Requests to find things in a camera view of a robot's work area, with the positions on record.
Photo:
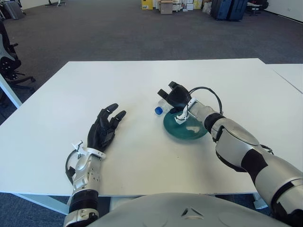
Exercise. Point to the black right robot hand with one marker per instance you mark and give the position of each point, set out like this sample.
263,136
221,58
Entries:
180,97

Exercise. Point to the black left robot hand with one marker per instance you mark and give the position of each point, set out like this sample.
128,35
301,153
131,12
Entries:
101,132

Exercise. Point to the clear plastic bottle blue cap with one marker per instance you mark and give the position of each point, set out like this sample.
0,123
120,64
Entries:
158,110

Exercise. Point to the green round plate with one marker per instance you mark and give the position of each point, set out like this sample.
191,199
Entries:
177,132

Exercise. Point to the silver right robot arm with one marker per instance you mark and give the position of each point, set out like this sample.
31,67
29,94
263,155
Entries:
236,142

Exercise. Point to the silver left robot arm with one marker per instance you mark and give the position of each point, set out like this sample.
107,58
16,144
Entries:
87,170

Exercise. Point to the brown cardboard box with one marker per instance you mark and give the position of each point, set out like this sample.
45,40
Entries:
166,8

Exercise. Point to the stack of white boxes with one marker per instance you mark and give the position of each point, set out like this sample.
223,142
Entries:
188,4

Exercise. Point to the white plastic bag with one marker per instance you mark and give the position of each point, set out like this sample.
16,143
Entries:
207,8

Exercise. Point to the pale yellow boxes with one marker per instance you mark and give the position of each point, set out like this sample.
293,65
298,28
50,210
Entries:
198,3

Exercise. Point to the blue suitcase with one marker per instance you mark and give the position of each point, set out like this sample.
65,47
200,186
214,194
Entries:
223,9

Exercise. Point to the yellow box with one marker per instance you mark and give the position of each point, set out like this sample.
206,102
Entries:
147,4

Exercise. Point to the white side desk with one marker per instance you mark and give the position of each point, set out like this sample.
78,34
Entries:
9,92

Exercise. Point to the grey robot torso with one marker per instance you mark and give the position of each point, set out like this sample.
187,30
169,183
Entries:
165,210

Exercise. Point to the dark navy suitcase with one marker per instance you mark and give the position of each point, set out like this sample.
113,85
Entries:
237,10

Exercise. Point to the black mesh office chair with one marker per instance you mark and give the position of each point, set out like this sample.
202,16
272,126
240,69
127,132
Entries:
8,67

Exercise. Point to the white adjacent table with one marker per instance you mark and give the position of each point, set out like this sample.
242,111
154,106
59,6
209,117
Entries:
292,74

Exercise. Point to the black chair base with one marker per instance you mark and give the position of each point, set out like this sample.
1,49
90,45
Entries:
56,2

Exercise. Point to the grey cabinet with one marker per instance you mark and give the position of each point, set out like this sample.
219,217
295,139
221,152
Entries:
11,10

